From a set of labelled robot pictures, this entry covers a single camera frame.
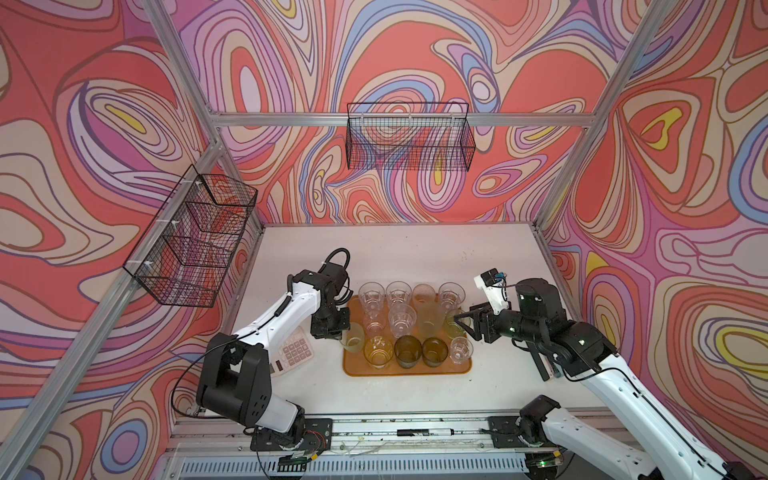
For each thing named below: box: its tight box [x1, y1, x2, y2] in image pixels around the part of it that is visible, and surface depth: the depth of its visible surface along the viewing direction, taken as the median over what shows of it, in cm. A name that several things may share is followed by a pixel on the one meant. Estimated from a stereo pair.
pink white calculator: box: [270, 326, 314, 377], surface depth 87 cm
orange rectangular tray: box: [343, 295, 473, 377], surface depth 86 cm
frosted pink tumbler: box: [412, 283, 436, 307], surface depth 95 cm
